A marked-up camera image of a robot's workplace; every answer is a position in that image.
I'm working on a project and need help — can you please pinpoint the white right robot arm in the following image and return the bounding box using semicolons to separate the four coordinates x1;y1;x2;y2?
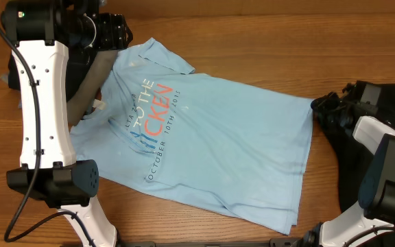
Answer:
295;86;395;246

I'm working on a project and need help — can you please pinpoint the black cloth pile right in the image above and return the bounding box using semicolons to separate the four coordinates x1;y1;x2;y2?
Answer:
321;83;395;211

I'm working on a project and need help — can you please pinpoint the folded black garment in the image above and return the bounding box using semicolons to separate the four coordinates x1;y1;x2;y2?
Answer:
7;49;97;101

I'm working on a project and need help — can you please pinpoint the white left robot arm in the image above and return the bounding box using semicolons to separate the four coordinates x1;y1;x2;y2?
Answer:
1;1;133;246

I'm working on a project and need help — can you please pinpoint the folded grey garment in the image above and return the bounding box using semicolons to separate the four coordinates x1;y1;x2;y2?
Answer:
67;50;119;126

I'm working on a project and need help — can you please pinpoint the light blue printed t-shirt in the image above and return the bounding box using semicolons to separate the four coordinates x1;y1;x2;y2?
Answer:
71;39;313;234

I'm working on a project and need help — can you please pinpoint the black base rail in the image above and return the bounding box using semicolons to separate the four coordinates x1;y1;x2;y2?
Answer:
117;237;302;247

